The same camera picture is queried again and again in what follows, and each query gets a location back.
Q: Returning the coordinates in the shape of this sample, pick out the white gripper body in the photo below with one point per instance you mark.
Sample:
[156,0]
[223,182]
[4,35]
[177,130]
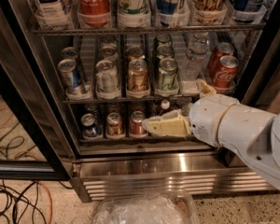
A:
[207,118]

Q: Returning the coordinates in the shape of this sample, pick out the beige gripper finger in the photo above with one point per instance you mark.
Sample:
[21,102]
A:
[205,88]
[172,124]

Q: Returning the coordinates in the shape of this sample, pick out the silver 7up can front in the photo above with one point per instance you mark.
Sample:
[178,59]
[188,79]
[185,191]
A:
[106,76]

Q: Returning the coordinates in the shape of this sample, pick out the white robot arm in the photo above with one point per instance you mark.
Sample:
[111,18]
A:
[222,121]

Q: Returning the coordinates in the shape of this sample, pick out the red coke can front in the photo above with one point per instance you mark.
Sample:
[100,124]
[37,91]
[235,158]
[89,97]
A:
[225,71]

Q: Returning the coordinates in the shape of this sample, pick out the red coke can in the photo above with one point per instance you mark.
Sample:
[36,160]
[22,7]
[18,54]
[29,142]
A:
[225,71]
[221,49]

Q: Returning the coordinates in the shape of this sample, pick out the clear water bottle middle shelf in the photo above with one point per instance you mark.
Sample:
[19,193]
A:
[198,46]

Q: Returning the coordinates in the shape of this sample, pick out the red can bottom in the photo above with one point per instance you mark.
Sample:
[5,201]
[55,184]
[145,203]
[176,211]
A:
[136,127]

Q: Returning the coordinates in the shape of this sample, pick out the green can front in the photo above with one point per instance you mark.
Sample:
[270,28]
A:
[167,74]

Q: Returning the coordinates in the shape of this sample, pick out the red coke can rear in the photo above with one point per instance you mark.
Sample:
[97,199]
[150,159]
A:
[221,49]

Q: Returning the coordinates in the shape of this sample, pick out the orange gold can front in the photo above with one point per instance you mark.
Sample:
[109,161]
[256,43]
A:
[137,75]

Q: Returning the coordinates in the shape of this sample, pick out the orange gold can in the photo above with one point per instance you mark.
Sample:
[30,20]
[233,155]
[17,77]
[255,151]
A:
[135,52]
[137,75]

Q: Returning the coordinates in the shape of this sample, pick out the white empty shelf tray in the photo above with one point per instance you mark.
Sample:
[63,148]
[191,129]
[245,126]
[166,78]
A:
[187,87]

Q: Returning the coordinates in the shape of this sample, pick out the gold can bottom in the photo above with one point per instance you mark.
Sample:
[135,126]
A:
[114,124]

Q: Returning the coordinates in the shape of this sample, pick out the orange gold can rear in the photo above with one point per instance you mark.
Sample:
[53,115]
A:
[135,52]

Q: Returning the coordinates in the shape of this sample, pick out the blue pepsi can bottom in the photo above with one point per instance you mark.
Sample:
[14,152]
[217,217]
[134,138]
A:
[90,126]

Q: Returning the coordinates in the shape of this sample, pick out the steel fridge cabinet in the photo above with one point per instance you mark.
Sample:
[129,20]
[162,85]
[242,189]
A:
[108,166]

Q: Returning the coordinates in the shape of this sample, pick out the silver can third row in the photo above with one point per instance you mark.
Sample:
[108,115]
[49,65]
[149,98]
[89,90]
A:
[108,40]

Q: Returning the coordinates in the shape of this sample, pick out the blue silver can front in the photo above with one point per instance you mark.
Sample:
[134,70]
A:
[71,76]

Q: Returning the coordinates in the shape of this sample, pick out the blue silver can rear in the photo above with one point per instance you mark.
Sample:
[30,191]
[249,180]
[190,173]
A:
[70,53]

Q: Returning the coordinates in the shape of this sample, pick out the left glass fridge door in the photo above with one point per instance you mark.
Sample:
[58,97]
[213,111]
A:
[25,150]

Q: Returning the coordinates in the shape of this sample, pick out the brown juice bottle white cap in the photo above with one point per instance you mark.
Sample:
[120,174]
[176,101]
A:
[163,107]

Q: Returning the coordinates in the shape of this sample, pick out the clear plastic bin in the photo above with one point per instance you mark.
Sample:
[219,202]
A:
[163,207]

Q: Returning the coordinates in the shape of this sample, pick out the white label bottle top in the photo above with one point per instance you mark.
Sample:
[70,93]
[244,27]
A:
[54,12]

